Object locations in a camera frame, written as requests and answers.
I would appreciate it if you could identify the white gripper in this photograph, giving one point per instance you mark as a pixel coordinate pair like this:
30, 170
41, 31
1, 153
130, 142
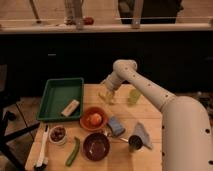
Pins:
112, 83

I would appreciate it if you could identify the yellow banana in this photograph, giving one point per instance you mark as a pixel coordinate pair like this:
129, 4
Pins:
108, 98

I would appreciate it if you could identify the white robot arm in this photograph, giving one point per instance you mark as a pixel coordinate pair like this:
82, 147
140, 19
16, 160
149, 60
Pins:
187, 137

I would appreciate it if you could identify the green plastic tray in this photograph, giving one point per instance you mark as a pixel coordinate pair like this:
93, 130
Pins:
58, 93

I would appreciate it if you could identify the green plastic cup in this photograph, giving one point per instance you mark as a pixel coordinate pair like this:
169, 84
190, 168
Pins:
133, 97

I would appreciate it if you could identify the red apple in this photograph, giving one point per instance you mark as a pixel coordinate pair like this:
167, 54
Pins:
95, 119

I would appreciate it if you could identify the orange bowl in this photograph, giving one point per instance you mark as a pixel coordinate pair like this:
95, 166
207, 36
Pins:
84, 120

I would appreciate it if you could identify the blue sponge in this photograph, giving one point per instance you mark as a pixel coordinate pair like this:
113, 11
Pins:
115, 126

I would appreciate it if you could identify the beige rectangular block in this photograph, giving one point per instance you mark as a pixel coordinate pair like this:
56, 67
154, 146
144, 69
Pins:
70, 108

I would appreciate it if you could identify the grey folded cloth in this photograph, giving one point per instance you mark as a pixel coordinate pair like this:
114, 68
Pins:
142, 138

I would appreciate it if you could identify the dark purple bowl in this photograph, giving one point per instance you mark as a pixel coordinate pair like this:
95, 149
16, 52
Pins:
96, 146

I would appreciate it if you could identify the metal measuring cup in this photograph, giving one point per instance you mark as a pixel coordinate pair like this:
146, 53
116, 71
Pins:
134, 141

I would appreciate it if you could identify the white cup with grapes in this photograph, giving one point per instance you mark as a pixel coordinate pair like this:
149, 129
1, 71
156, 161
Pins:
57, 135

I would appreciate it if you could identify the red object on ledge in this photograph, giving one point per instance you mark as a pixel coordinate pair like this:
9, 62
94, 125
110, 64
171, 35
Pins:
88, 21

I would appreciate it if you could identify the green cucumber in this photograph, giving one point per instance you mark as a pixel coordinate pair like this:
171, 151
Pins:
74, 153

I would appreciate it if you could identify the white dish brush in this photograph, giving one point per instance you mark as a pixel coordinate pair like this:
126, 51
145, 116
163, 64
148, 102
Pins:
43, 146

